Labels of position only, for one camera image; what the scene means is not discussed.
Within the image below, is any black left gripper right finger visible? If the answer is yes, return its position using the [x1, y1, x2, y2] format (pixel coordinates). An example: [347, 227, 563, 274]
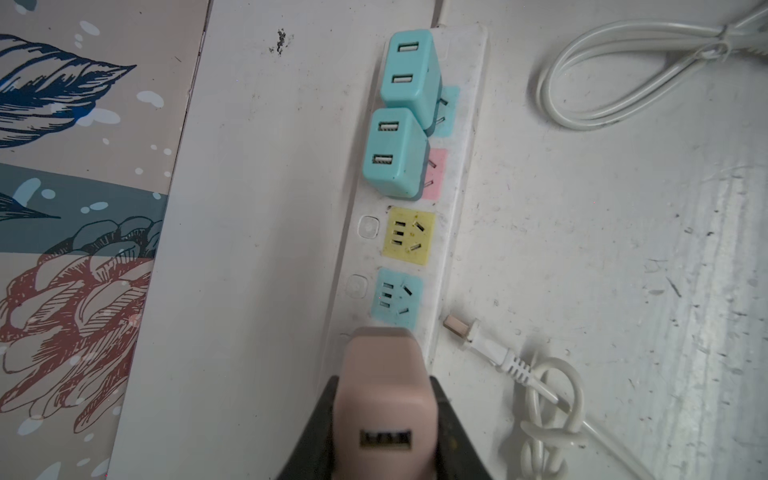
[430, 376, 492, 480]

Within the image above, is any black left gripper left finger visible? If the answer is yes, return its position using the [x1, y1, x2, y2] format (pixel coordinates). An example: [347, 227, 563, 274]
[277, 376, 339, 480]

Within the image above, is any pink charger plug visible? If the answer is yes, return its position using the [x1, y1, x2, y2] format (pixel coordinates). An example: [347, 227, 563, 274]
[332, 327, 438, 479]

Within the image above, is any long white power strip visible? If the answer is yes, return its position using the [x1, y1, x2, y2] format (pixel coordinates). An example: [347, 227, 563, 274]
[318, 24, 489, 381]

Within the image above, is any teal charger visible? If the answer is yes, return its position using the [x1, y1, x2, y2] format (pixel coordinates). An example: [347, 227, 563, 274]
[362, 107, 430, 201]
[380, 29, 443, 136]

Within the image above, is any white coiled socket cable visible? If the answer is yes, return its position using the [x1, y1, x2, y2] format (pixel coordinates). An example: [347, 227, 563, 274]
[442, 314, 661, 480]

